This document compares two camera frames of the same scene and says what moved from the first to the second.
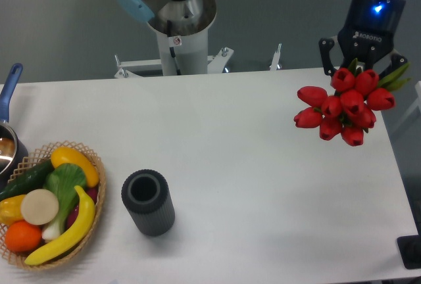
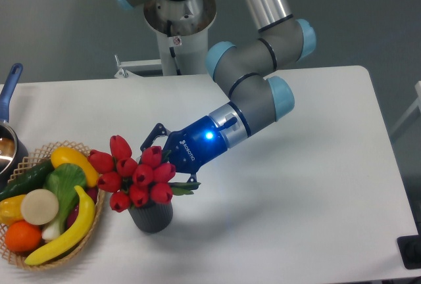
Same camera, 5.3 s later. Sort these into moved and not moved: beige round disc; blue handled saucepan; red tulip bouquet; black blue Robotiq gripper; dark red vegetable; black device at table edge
Moved: black blue Robotiq gripper; red tulip bouquet
Not moved: black device at table edge; beige round disc; blue handled saucepan; dark red vegetable
